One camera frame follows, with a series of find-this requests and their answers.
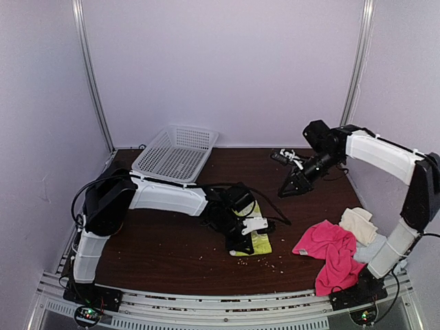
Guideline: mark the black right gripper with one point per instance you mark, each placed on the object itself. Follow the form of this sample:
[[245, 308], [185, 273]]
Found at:
[[302, 185]]

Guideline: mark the cream towel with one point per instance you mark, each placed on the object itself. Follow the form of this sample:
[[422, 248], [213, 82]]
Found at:
[[358, 222]]

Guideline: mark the aluminium corner post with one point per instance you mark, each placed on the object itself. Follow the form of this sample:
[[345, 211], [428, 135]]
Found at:
[[361, 53], [79, 20]]

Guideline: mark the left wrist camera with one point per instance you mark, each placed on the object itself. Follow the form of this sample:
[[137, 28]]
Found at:
[[251, 224]]

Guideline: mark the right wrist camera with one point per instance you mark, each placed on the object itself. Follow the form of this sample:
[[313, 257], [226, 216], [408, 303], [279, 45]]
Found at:
[[288, 157]]

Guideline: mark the white perforated plastic basket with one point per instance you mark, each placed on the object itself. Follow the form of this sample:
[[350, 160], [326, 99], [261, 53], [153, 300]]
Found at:
[[177, 154]]

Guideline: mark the left aluminium corner post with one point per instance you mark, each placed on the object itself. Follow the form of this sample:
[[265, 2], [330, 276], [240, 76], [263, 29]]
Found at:
[[79, 20]]

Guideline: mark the right aluminium corner post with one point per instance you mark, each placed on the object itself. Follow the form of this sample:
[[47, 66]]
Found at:
[[361, 53]]

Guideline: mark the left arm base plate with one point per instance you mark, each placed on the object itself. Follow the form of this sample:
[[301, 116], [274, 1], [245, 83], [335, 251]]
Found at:
[[91, 295]]

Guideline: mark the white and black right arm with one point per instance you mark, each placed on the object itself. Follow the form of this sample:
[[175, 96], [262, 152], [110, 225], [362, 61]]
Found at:
[[416, 186]]

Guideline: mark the green and white patterned towel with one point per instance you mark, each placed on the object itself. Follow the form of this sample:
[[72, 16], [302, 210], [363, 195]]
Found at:
[[255, 243]]

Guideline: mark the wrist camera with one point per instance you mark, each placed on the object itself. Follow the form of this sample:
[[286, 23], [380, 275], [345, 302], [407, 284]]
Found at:
[[251, 224], [288, 157]]

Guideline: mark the pink towel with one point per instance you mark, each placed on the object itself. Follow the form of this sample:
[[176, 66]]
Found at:
[[336, 246]]

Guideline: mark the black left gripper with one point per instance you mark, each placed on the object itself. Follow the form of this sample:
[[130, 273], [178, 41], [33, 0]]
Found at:
[[241, 245]]

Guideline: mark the light blue towel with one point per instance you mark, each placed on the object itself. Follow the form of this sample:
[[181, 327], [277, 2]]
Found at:
[[368, 251]]

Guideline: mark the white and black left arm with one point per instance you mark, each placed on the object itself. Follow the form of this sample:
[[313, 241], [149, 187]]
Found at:
[[107, 201]]

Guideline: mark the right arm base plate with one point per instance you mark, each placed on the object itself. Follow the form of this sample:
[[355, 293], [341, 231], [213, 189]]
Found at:
[[354, 297]]

